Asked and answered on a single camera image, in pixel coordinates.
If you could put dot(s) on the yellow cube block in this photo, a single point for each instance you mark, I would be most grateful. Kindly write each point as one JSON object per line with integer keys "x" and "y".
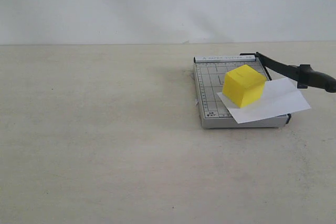
{"x": 243, "y": 85}

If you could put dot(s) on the white paper sheet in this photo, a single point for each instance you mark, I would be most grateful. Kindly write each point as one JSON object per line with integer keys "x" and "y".
{"x": 279, "y": 97}

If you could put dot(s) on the black cutter blade handle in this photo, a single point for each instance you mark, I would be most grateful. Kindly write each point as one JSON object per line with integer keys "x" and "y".
{"x": 303, "y": 74}

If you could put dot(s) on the grey paper cutter base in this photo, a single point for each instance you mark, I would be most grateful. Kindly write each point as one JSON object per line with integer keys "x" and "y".
{"x": 209, "y": 74}

